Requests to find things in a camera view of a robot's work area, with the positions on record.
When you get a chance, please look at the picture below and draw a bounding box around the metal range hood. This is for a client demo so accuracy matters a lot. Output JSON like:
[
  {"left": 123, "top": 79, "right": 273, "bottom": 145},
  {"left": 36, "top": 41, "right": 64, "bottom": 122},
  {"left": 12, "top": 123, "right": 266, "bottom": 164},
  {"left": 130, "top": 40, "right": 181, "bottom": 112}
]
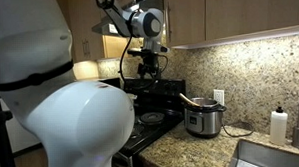
[{"left": 91, "top": 0, "right": 166, "bottom": 38}]

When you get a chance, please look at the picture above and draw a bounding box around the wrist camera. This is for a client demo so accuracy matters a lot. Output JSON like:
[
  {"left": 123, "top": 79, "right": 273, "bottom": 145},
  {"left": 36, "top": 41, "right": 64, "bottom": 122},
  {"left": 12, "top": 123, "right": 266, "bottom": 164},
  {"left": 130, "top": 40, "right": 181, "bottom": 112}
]
[{"left": 126, "top": 45, "right": 172, "bottom": 59}]

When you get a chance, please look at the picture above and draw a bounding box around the stainless steel pressure cooker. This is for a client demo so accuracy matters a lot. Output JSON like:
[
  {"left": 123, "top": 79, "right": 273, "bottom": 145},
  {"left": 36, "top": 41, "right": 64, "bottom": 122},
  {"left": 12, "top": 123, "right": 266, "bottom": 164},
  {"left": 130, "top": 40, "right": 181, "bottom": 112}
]
[{"left": 183, "top": 96, "right": 228, "bottom": 140}]

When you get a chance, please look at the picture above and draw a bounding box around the silver cabinet door handle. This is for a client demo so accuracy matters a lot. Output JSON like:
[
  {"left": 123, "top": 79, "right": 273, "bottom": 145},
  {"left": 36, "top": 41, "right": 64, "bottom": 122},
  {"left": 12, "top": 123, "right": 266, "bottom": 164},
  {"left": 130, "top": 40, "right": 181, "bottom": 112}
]
[{"left": 166, "top": 2, "right": 173, "bottom": 45}]

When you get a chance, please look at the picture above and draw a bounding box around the black coil stove burner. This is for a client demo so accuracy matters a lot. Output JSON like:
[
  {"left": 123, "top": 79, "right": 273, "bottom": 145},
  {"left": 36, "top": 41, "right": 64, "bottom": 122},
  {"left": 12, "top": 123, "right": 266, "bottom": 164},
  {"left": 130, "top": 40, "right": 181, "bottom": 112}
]
[
  {"left": 129, "top": 123, "right": 146, "bottom": 139},
  {"left": 138, "top": 111, "right": 166, "bottom": 126}
]

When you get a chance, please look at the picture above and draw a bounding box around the white soap bottle black cap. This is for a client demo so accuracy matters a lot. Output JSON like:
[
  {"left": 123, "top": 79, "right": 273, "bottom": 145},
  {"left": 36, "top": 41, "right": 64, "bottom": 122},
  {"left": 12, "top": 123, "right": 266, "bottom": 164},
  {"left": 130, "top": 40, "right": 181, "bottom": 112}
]
[{"left": 268, "top": 106, "right": 290, "bottom": 146}]

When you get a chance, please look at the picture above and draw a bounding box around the narrow wooden upper cabinet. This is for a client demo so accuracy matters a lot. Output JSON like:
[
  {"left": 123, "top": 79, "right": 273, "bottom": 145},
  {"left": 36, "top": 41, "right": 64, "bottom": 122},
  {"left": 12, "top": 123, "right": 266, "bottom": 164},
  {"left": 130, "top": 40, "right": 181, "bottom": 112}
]
[{"left": 55, "top": 0, "right": 107, "bottom": 64}]

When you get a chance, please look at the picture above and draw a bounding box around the stainless steel sink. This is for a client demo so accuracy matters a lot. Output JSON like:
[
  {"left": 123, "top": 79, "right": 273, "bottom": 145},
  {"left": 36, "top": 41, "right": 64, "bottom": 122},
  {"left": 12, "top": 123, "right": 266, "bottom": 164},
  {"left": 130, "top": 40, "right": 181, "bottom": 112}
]
[{"left": 225, "top": 136, "right": 299, "bottom": 167}]

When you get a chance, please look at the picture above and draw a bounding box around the black velcro strap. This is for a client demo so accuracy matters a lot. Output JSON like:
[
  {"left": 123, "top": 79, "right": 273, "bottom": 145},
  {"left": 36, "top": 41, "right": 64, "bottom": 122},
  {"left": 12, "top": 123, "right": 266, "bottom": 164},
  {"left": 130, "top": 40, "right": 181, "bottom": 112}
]
[{"left": 0, "top": 60, "right": 76, "bottom": 93}]

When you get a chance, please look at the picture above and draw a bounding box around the white wall outlet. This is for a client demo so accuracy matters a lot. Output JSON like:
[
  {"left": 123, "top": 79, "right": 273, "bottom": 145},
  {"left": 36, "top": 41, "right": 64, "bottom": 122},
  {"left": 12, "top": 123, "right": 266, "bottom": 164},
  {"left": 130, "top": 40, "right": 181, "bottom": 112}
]
[{"left": 213, "top": 88, "right": 225, "bottom": 106}]

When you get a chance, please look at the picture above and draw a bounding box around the black cooker power cord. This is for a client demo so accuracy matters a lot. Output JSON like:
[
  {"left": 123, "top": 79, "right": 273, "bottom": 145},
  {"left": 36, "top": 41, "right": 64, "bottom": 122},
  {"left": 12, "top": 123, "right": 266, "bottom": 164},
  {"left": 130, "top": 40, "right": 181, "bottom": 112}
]
[{"left": 221, "top": 120, "right": 255, "bottom": 139}]

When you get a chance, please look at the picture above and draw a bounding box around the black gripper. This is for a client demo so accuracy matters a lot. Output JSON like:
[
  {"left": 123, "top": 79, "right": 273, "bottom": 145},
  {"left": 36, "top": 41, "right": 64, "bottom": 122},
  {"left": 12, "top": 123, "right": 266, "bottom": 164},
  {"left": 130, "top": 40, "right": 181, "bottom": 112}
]
[{"left": 136, "top": 52, "right": 163, "bottom": 81}]

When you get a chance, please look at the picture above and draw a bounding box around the black electric stove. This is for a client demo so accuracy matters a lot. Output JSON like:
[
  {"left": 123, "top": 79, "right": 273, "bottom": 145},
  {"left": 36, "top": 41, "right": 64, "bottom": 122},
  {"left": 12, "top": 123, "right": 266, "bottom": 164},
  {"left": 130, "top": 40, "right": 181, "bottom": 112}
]
[{"left": 98, "top": 75, "right": 190, "bottom": 167}]

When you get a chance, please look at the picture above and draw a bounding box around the wooden spoon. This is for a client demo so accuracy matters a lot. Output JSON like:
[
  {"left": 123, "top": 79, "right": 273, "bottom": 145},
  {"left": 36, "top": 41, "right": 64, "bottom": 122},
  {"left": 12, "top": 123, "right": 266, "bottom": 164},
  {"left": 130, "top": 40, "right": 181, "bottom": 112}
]
[{"left": 179, "top": 92, "right": 202, "bottom": 108}]

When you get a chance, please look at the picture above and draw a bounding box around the black camera tripod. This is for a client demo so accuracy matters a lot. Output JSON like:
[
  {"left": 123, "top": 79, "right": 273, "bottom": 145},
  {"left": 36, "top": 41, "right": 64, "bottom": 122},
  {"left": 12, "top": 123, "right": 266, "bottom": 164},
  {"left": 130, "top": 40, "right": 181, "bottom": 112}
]
[{"left": 0, "top": 82, "right": 18, "bottom": 167}]

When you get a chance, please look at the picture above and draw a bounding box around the white casserole pot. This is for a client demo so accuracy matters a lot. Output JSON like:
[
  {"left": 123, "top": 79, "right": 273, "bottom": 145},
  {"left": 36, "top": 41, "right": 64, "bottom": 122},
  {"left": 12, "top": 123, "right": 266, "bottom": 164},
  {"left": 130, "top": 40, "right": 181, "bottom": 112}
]
[{"left": 124, "top": 92, "right": 138, "bottom": 108}]

